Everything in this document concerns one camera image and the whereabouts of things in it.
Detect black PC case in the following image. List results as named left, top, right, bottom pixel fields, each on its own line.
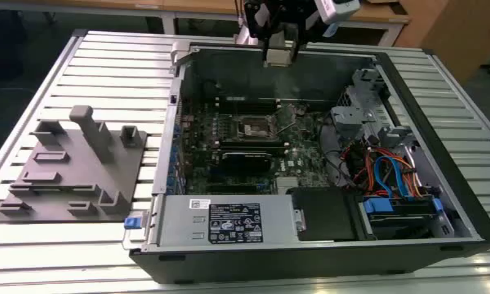
left=128, top=41, right=490, bottom=284

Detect black wire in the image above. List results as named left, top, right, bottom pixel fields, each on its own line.
left=318, top=116, right=354, bottom=188

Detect red wire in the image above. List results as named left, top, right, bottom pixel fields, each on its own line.
left=350, top=146, right=393, bottom=197

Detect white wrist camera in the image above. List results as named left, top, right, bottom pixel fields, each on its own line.
left=313, top=0, right=361, bottom=25

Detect black graphics card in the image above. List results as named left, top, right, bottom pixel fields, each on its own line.
left=220, top=151, right=273, bottom=173

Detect silver CPU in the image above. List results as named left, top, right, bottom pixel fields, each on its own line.
left=266, top=48, right=292, bottom=67

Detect blue wire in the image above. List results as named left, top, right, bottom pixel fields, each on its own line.
left=373, top=155, right=414, bottom=200

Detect black plastic cover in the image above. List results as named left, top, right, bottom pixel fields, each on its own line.
left=286, top=186, right=366, bottom=242

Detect wooden desk white legs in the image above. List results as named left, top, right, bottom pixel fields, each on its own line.
left=161, top=0, right=413, bottom=47
left=0, top=0, right=176, bottom=35

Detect metal socket cover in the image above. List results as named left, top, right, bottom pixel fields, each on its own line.
left=270, top=105, right=297, bottom=136

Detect orange wire bundle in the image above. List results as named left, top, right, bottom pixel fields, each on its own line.
left=392, top=154, right=430, bottom=199

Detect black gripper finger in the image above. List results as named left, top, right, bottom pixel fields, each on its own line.
left=242, top=0, right=272, bottom=67
left=290, top=0, right=322, bottom=61

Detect green motherboard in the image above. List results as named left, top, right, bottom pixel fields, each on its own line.
left=178, top=91, right=340, bottom=195

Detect hard disk in blue carrier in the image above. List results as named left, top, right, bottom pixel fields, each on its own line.
left=361, top=197, right=442, bottom=240

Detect wooden cabinet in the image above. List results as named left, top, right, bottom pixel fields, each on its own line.
left=394, top=0, right=490, bottom=84

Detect silver power supply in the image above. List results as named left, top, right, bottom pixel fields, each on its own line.
left=157, top=193, right=302, bottom=246

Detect small silver heat sink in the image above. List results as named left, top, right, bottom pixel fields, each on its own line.
left=276, top=176, right=302, bottom=189

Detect CPU socket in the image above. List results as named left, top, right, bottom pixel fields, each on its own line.
left=236, top=115, right=281, bottom=143

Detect grey case latch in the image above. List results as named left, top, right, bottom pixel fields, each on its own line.
left=169, top=41, right=193, bottom=67

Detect black expansion slot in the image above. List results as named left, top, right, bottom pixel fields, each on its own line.
left=206, top=183, right=270, bottom=189
left=208, top=189, right=270, bottom=195

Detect grey parts rack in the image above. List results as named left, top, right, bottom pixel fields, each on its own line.
left=0, top=105, right=149, bottom=222

